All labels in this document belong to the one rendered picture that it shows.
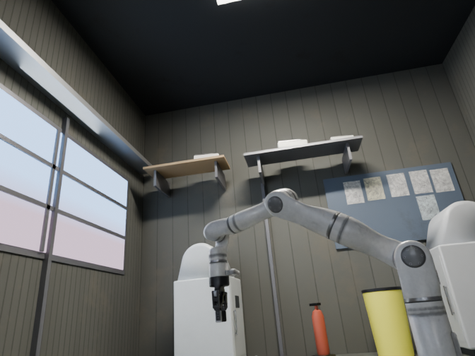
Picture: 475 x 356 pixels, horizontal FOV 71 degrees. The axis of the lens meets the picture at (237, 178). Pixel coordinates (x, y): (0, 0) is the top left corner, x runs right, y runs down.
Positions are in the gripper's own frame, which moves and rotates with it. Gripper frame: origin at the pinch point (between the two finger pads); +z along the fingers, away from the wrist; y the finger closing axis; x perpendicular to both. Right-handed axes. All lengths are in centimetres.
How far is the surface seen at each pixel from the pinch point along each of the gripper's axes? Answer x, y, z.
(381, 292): 102, -239, -11
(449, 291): 157, -224, -6
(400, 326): 112, -242, 21
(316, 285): 43, -297, -26
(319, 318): 39, -259, 9
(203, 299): -73, -219, -18
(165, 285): -144, -293, -43
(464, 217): 189, -225, -71
